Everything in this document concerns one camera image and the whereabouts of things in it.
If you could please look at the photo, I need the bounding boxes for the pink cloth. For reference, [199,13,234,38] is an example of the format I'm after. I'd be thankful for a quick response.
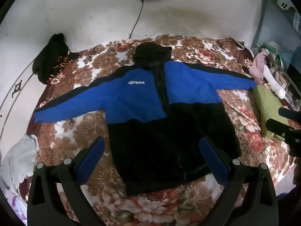
[249,49,271,79]

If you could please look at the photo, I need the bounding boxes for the white sock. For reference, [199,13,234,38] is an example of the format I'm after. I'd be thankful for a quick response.
[263,64,286,99]

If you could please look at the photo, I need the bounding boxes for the black cloth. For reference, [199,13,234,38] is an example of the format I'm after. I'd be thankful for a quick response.
[32,33,78,85]

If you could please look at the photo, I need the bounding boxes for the white crumpled cloth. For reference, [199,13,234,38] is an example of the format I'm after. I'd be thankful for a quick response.
[0,134,40,219]

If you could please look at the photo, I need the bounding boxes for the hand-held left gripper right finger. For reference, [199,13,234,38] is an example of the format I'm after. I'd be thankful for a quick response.
[199,137,279,226]

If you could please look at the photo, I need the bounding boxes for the black power cable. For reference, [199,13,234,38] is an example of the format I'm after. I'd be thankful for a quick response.
[128,0,144,39]

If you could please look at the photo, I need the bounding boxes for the blue and black hooded jacket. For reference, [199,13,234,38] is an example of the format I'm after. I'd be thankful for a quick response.
[34,43,258,196]

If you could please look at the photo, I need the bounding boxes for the green cushion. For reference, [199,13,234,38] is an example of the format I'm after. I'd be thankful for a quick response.
[252,85,289,142]

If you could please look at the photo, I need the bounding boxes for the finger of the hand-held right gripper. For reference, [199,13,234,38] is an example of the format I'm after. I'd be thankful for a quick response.
[278,107,301,123]
[266,118,301,139]

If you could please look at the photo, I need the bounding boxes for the blue metal frame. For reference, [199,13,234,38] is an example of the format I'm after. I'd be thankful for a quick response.
[250,0,301,52]

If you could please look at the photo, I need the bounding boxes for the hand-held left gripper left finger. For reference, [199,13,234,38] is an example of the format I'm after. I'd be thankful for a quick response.
[27,137,106,226]

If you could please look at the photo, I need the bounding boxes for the brown floral blanket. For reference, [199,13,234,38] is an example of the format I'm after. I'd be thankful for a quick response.
[25,35,297,226]

